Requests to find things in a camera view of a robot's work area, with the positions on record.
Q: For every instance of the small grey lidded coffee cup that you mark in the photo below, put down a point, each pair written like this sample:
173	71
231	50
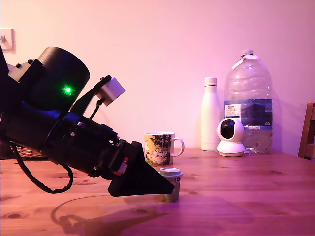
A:
175	182

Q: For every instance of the woven basket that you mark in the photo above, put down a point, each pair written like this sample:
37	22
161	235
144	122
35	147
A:
27	155

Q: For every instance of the white wall plate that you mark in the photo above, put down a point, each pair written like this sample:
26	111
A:
8	40

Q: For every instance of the small white round camera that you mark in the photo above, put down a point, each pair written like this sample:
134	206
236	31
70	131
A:
230	140

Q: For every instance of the mug with cartoon print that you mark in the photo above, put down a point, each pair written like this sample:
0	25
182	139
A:
158	148

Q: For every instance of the wooden chair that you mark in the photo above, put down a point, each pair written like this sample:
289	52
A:
307	132

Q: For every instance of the large clear water bottle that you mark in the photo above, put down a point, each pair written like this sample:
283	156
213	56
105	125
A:
251	91

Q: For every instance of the white metal bottle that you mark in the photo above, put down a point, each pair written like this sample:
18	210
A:
210	115

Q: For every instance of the pale grey camera box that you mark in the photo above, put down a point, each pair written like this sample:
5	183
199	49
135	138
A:
112	91

